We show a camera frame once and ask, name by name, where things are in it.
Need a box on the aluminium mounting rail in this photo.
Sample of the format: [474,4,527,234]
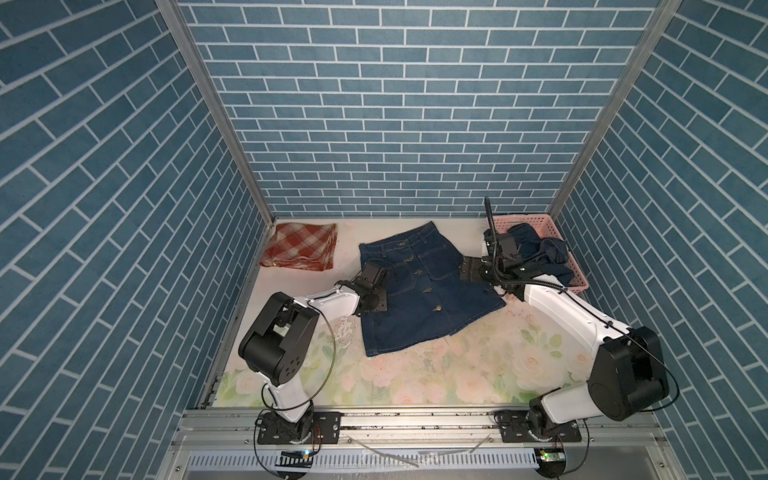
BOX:
[171,406,667,451]

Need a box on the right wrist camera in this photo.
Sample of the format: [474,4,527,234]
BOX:
[489,233,522,265]

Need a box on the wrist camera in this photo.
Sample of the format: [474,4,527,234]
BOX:
[359,260,387,290]
[489,233,522,265]

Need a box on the blue denim skirt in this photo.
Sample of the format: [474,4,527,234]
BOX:
[359,222,506,357]

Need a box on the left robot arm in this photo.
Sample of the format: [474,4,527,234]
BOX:
[238,274,387,438]

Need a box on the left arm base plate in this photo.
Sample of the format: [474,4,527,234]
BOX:
[256,410,342,445]

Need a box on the red plaid skirt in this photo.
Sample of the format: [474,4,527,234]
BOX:
[260,222,338,271]

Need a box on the left green circuit board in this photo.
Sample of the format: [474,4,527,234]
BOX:
[275,450,316,471]

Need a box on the dark navy denim skirt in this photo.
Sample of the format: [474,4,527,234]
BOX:
[507,223,575,286]

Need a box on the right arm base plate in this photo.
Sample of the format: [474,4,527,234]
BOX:
[491,409,582,443]

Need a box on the right green circuit board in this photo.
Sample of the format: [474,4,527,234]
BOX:
[534,448,567,479]

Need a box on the green circuit board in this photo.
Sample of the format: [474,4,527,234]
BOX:
[275,450,316,471]
[534,448,567,479]

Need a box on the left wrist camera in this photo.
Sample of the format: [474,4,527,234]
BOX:
[359,260,387,290]

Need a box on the pink plastic basket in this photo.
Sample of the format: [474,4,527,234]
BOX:
[493,214,589,294]

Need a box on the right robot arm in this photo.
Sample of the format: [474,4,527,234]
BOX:
[460,257,670,441]

